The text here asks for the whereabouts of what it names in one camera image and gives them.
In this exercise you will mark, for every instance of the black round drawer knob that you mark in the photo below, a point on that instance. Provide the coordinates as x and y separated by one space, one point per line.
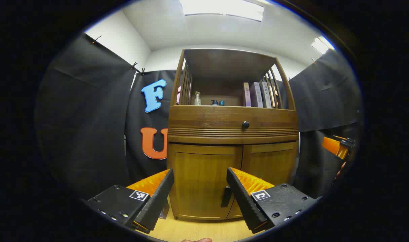
245 125

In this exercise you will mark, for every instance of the grey book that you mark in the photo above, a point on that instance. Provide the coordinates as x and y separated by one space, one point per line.
257 95

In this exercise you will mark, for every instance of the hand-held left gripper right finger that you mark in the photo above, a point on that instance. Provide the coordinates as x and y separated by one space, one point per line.
244 201

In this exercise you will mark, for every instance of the small ceiling light panel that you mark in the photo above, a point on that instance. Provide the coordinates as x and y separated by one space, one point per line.
322 43

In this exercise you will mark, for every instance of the large ceiling light panel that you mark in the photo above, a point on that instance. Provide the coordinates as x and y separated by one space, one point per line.
221 8

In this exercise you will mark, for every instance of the wooden shoe cabinet door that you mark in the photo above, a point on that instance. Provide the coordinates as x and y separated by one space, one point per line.
268 164
197 178

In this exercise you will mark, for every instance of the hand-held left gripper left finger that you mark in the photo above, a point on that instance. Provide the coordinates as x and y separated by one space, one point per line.
157 201

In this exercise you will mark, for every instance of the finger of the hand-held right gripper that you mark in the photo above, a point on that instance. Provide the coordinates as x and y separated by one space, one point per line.
332 145

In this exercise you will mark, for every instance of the black backdrop cloth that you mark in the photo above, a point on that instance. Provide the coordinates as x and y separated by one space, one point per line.
83 117

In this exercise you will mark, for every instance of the pink book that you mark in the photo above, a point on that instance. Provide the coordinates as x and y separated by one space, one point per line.
246 95

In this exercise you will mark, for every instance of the clear pump bottle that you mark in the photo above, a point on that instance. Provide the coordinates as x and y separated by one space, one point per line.
197 100

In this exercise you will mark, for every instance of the wooden cabinet drawer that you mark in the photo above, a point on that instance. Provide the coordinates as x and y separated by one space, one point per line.
204 117

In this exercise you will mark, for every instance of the pale orange book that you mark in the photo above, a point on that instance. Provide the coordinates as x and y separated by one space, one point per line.
273 95

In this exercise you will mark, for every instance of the wooden double-door shoe cabinet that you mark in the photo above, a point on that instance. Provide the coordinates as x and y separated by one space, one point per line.
208 121

